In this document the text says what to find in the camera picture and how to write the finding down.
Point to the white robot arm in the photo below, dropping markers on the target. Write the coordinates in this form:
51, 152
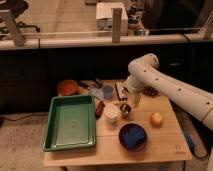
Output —
143, 72

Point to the green plastic tray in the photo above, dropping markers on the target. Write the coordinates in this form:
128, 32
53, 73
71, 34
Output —
71, 123

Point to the white paper cup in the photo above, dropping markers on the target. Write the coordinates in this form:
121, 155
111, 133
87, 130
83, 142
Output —
111, 112

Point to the dark brown grape bunch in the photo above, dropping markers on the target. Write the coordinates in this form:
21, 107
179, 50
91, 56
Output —
149, 91

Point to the brown oblong object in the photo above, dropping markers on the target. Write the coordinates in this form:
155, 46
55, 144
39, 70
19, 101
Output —
99, 109

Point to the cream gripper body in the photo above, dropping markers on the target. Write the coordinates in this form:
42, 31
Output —
135, 99

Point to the white cardboard box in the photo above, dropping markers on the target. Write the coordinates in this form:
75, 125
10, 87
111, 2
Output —
104, 16

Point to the dark purple bowl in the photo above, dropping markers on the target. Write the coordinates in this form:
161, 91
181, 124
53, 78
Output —
140, 145

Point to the blue sponge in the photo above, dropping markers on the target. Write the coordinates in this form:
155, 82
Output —
133, 136

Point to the light blue plastic cup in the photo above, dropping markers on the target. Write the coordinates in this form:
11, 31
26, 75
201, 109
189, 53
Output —
107, 91

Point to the small metal cup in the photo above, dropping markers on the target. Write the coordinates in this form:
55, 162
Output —
125, 110

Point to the yellow-red apple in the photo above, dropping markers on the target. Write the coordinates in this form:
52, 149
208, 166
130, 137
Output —
156, 119

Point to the blue device on floor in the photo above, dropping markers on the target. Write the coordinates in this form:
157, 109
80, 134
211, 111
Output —
189, 141

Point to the orange-brown bowl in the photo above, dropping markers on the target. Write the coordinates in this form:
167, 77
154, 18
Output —
67, 87

